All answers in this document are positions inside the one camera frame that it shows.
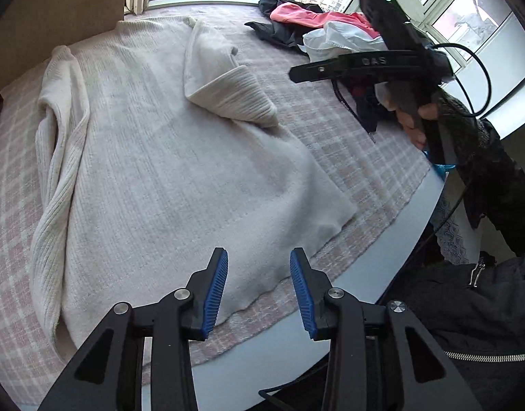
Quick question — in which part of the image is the cream knit sweater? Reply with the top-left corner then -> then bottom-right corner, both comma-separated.
30,17 -> 355,357

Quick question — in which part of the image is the right hand in knit glove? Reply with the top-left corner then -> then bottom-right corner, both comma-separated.
419,92 -> 499,156

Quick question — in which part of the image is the dark red garment in pile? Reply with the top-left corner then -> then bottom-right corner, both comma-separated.
331,78 -> 397,136

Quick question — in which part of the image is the white garment in pile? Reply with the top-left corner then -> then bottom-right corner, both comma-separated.
299,21 -> 387,62

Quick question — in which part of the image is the black zippered jacket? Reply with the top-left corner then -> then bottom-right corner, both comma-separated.
382,255 -> 525,410

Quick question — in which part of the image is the blue garment in pile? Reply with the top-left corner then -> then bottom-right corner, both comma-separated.
423,149 -> 456,182

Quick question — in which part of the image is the pink plaid blanket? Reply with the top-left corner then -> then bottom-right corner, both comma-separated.
0,4 -> 441,410

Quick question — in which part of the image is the pink red garment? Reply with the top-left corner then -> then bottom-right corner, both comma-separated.
270,3 -> 380,38

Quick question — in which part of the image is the black garment in pile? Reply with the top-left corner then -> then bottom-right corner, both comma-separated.
245,0 -> 324,55

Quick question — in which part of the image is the wooden board panel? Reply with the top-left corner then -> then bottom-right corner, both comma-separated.
0,0 -> 125,90

